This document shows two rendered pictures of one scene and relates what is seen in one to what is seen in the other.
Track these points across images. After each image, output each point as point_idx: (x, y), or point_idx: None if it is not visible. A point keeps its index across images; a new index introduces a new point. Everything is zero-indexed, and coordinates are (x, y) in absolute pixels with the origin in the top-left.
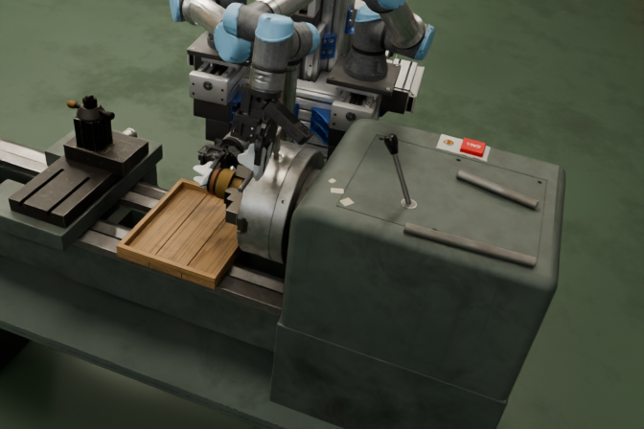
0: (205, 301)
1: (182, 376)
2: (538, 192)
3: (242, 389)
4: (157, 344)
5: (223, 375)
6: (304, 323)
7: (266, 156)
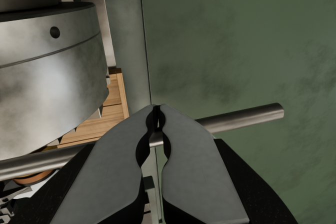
0: None
1: (134, 55)
2: None
3: (120, 10)
4: None
5: (118, 30)
6: None
7: (136, 158)
